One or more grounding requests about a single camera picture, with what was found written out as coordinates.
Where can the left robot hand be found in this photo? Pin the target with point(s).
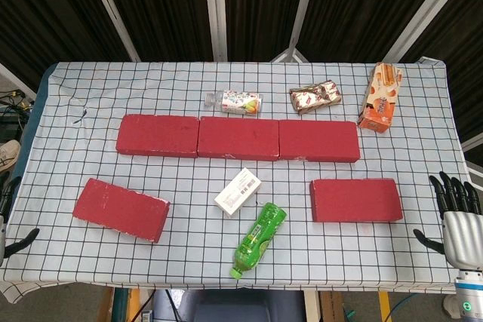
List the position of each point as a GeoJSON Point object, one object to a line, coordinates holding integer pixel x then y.
{"type": "Point", "coordinates": [7, 201]}

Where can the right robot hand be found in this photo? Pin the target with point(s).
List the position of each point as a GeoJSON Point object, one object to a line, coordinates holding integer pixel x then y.
{"type": "Point", "coordinates": [462, 235]}

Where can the red rectangular foam block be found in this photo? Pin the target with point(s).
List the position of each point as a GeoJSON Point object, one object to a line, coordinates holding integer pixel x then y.
{"type": "Point", "coordinates": [156, 135]}
{"type": "Point", "coordinates": [356, 199]}
{"type": "Point", "coordinates": [120, 209]}
{"type": "Point", "coordinates": [319, 140]}
{"type": "Point", "coordinates": [237, 137]}

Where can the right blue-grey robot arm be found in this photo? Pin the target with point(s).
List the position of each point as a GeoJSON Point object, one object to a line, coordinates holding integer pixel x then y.
{"type": "Point", "coordinates": [468, 295]}

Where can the white sneaker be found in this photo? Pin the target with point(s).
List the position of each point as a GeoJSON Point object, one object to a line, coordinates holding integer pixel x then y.
{"type": "Point", "coordinates": [8, 156]}

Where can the yellow table leg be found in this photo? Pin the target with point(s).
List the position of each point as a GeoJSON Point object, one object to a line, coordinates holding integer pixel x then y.
{"type": "Point", "coordinates": [385, 307]}

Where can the wooden table leg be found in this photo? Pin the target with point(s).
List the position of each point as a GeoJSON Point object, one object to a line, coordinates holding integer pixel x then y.
{"type": "Point", "coordinates": [106, 305]}

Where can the brown cardboard piece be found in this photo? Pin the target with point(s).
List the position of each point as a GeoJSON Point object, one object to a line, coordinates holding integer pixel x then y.
{"type": "Point", "coordinates": [331, 307]}

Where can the checked white tablecloth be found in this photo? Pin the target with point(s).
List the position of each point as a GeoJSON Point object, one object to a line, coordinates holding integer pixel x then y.
{"type": "Point", "coordinates": [113, 84]}

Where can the orange biscuit box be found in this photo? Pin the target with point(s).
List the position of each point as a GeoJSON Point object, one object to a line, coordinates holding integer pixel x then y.
{"type": "Point", "coordinates": [380, 99]}

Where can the white table leg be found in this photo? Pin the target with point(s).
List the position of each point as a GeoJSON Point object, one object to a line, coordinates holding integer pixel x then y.
{"type": "Point", "coordinates": [311, 307]}

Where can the crumpled foil snack wrapper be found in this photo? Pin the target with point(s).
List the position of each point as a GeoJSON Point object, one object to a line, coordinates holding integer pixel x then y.
{"type": "Point", "coordinates": [315, 96]}

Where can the green plastic drink bottle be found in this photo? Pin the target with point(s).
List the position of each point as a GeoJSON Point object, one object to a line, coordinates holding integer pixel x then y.
{"type": "Point", "coordinates": [258, 239]}

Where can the white barcode carton box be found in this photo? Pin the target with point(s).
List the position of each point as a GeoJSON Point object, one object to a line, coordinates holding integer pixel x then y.
{"type": "Point", "coordinates": [237, 194]}

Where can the blue-grey robot torso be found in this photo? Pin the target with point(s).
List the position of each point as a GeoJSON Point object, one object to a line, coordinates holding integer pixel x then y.
{"type": "Point", "coordinates": [234, 307]}

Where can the dark pleated curtain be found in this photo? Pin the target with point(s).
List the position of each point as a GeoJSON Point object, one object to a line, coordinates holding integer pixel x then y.
{"type": "Point", "coordinates": [162, 5]}

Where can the clear bottle colourful label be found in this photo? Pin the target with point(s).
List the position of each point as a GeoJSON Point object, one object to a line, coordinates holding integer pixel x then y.
{"type": "Point", "coordinates": [239, 102]}

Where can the dark blue table frame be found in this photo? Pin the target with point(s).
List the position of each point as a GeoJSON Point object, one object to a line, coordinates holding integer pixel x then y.
{"type": "Point", "coordinates": [32, 118]}

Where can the white frame post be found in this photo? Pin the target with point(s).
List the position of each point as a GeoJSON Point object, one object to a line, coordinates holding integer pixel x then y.
{"type": "Point", "coordinates": [113, 13]}
{"type": "Point", "coordinates": [216, 9]}
{"type": "Point", "coordinates": [302, 9]}
{"type": "Point", "coordinates": [15, 78]}
{"type": "Point", "coordinates": [473, 145]}
{"type": "Point", "coordinates": [426, 9]}

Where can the green metal post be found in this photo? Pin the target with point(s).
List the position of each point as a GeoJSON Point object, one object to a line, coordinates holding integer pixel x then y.
{"type": "Point", "coordinates": [121, 305]}

